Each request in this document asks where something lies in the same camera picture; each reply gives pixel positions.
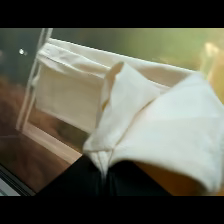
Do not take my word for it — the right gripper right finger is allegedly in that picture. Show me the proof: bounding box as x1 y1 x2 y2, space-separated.
105 160 172 197

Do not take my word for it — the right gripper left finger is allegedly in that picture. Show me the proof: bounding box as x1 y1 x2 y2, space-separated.
37 154 106 197

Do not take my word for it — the cream white shirt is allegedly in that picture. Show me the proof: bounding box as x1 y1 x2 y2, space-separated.
32 37 224 195

